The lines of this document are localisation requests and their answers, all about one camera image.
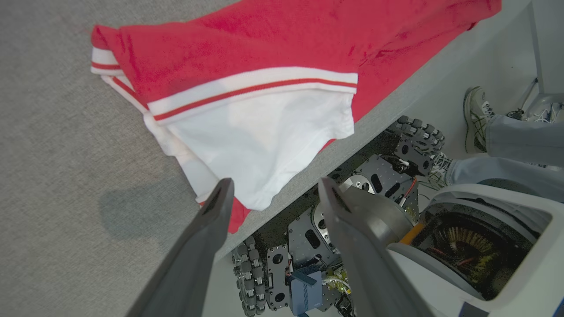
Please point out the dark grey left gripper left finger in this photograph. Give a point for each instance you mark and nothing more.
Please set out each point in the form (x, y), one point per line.
(185, 277)

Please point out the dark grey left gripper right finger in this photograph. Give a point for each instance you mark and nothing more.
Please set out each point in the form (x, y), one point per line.
(374, 286)

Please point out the red basketball jersey white sleeves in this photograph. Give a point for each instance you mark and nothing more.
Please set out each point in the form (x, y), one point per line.
(264, 44)

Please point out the black robot base chassis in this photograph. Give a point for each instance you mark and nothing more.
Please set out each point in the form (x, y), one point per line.
(383, 176)

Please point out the black mecanum wheel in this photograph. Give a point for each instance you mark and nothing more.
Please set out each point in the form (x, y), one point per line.
(418, 134)
(249, 277)

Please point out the small blue electronics box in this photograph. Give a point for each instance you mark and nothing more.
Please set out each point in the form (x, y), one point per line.
(306, 290)

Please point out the grey white sneaker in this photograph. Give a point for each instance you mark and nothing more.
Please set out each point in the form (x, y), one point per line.
(440, 167)
(476, 119)

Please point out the white robot torso shell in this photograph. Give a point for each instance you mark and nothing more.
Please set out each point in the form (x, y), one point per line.
(520, 286)

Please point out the grey metal frame posts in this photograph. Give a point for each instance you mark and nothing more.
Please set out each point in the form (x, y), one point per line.
(548, 44)

